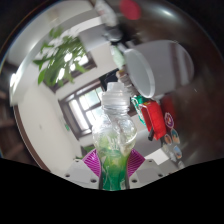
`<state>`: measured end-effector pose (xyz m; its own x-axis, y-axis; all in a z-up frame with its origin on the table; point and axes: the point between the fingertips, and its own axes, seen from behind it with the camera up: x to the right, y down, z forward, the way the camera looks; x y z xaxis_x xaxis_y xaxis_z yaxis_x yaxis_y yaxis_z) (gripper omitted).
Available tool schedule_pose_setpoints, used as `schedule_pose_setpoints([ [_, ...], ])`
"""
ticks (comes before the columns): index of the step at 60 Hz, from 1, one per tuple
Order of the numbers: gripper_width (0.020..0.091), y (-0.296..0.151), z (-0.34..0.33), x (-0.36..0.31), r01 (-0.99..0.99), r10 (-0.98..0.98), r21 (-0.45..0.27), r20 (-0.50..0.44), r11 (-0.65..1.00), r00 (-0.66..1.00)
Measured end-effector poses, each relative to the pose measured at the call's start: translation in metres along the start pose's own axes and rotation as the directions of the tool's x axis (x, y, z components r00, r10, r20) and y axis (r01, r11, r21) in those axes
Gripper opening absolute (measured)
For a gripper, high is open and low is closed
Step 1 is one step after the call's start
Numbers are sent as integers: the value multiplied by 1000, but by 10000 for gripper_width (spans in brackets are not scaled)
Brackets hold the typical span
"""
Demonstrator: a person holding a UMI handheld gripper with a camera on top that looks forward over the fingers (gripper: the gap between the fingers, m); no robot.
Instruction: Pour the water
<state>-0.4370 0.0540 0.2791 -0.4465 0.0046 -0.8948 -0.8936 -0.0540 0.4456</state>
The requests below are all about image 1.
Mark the brown glazed double door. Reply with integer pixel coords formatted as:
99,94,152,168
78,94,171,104
58,79,108,139

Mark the round pink-rimmed sticker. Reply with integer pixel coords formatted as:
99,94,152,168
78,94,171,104
164,112,175,130

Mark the white printed paper sheet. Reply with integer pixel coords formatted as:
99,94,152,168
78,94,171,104
96,0,118,28

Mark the dark grey round gadget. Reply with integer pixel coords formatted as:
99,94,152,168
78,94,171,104
106,27,125,43

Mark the clear green-labelled drink bottle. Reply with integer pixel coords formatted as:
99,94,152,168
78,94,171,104
91,82,138,192

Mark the green box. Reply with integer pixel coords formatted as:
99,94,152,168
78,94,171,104
131,95,145,125

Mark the green cloth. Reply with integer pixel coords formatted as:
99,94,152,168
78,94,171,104
111,44,127,70

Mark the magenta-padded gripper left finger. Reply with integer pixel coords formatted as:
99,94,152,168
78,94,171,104
64,148,102,190

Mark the white mug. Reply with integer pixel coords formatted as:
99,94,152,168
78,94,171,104
123,39,195,101

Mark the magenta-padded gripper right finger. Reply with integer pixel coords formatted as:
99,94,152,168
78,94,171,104
126,148,164,190

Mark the round colourful sticker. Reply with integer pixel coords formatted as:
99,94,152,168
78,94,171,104
163,133,173,146
171,129,181,145
173,145,184,160

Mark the flat round red coaster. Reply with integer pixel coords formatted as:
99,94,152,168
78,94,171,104
119,0,143,21

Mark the brown-framed window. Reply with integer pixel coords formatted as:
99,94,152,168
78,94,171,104
49,51,98,93

